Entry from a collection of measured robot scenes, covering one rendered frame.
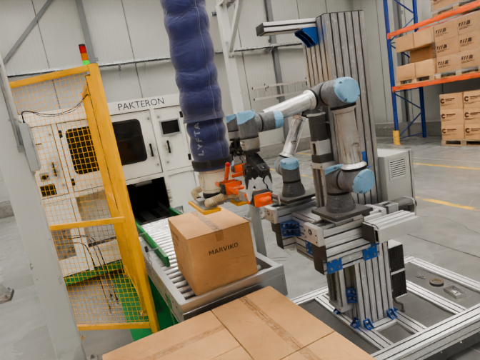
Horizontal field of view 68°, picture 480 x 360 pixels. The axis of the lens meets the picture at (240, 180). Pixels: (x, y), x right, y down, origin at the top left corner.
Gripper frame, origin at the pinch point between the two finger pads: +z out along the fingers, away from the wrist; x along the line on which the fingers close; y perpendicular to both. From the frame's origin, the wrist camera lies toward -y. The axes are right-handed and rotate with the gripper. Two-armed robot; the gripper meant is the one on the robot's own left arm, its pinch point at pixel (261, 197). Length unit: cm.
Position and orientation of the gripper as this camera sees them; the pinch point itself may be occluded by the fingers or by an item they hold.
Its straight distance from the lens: 146.0
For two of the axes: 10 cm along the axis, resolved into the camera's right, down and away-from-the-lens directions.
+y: -3.5, -1.1, 9.3
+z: 1.7, 9.7, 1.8
